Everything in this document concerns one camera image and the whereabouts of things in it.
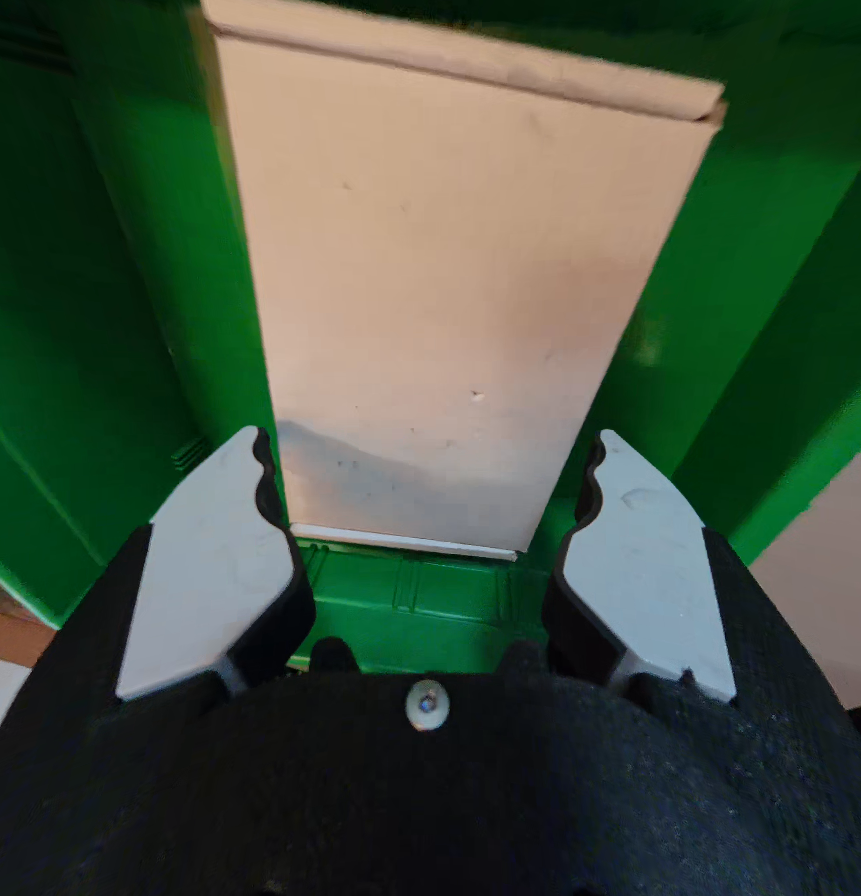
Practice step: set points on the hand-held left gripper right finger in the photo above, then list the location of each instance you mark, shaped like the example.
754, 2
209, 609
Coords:
647, 574

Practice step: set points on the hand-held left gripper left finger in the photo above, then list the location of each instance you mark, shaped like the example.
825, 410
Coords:
206, 574

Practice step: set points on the green plastic bin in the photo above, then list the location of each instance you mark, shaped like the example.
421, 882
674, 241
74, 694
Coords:
88, 280

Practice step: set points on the white cardboard box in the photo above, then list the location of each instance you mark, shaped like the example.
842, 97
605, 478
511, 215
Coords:
437, 280

